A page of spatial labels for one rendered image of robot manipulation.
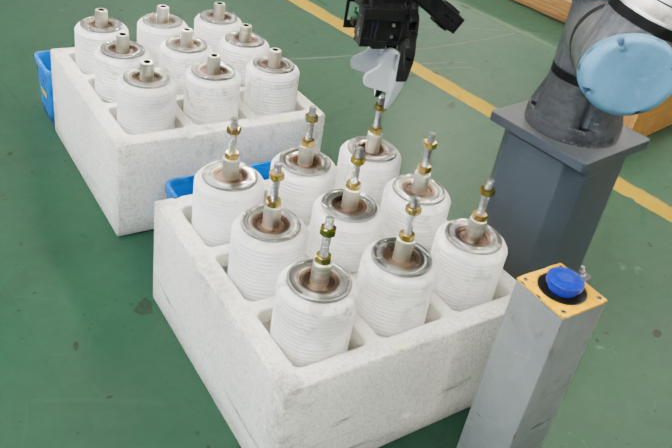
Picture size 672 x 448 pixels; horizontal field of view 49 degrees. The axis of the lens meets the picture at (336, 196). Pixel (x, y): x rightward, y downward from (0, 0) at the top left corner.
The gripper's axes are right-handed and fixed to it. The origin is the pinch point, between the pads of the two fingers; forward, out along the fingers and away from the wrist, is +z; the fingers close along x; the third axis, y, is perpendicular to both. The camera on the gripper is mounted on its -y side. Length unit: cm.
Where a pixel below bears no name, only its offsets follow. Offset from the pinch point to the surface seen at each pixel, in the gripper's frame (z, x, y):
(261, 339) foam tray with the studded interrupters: 16.5, 29.8, 23.9
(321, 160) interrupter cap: 9.1, 3.0, 9.6
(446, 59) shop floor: 34, -93, -61
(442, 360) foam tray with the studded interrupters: 21.3, 32.3, 0.6
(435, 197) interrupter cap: 9.1, 13.8, -3.8
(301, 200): 12.9, 7.4, 13.4
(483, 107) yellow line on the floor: 34, -62, -58
